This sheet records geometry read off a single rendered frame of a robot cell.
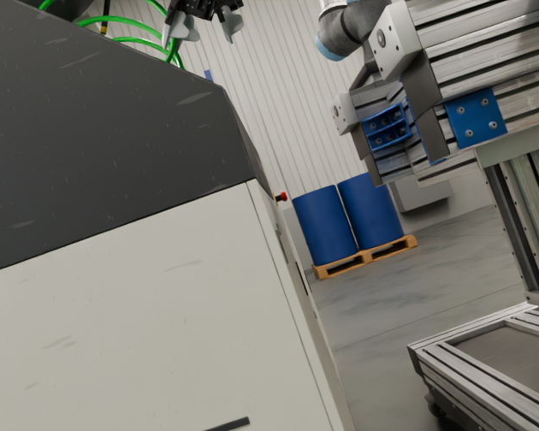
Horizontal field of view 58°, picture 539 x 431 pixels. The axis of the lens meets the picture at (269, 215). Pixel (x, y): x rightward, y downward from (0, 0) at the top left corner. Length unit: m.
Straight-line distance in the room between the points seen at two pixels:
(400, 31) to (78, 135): 0.57
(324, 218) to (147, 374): 5.04
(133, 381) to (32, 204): 0.34
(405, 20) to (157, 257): 0.57
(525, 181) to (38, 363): 1.03
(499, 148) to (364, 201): 4.88
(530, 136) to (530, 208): 0.19
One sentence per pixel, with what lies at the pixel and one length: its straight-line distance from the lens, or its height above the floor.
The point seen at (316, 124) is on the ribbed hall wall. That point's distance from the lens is 7.83.
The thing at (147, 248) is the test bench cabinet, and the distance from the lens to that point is 0.82.
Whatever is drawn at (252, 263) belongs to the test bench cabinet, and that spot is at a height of 0.66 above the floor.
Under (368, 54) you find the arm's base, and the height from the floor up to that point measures 1.08.
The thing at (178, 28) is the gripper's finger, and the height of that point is 1.21.
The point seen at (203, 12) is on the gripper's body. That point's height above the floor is 1.22.
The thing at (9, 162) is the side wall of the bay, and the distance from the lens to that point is 0.92.
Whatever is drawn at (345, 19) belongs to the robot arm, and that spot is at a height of 1.21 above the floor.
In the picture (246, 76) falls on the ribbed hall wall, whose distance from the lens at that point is 8.02.
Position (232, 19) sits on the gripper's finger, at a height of 1.25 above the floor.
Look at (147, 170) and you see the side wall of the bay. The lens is 0.83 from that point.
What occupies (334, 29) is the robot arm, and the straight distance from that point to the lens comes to 1.56.
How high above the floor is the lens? 0.69
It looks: 2 degrees up
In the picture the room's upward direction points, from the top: 19 degrees counter-clockwise
